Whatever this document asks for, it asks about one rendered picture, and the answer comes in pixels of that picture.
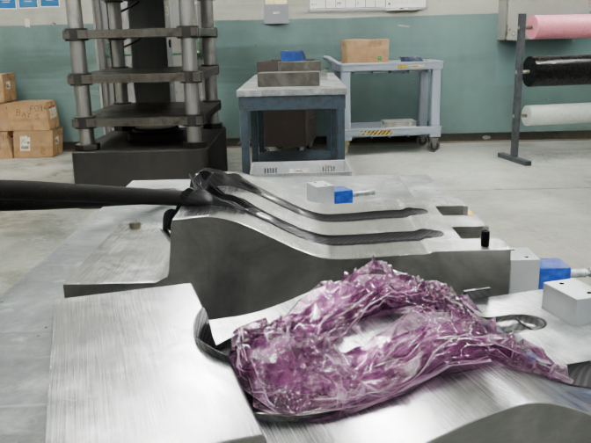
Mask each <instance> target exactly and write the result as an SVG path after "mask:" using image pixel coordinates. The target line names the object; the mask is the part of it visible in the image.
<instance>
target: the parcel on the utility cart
mask: <svg viewBox="0 0 591 443"><path fill-rule="evenodd" d="M341 52H342V59H341V62H342V63H370V62H389V39H375V40H366V39H353V40H342V41H341Z"/></svg>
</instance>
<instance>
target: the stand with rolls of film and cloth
mask: <svg viewBox="0 0 591 443"><path fill-rule="evenodd" d="M526 17H527V13H520V14H518V27H517V44H516V59H515V75H514V104H513V120H512V135H511V151H510V155H509V154H507V153H504V152H500V153H498V157H500V158H503V159H506V160H508V161H511V162H514V163H518V164H521V165H524V166H531V161H529V160H526V159H523V158H520V157H518V148H519V133H520V118H522V123H523V124H524V125H525V126H541V125H557V124H574V123H591V103H572V104H553V105H525V106H524V107H523V109H522V114H521V103H522V81H523V82H524V84H525V85H526V86H528V87H537V86H559V85H581V84H591V54H574V55H546V56H529V57H527V58H526V59H525V61H524V46H525V31H526V34H527V36H528V38H529V39H531V40H547V39H580V38H591V14H571V15H532V16H530V17H529V19H528V21H527V24H526ZM523 61H524V62H523Z"/></svg>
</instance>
